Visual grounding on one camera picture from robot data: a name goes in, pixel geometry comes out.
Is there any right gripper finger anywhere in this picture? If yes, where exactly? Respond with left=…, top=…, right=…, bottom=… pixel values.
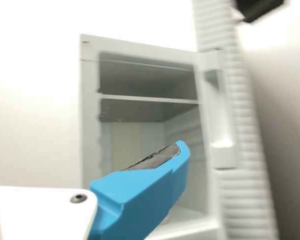
left=86, top=140, right=192, bottom=240

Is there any white incubator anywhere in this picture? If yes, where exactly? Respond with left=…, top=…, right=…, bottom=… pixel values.
left=79, top=33, right=216, bottom=240

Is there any incubator door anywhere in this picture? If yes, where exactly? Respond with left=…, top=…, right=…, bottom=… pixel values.
left=193, top=0, right=290, bottom=240

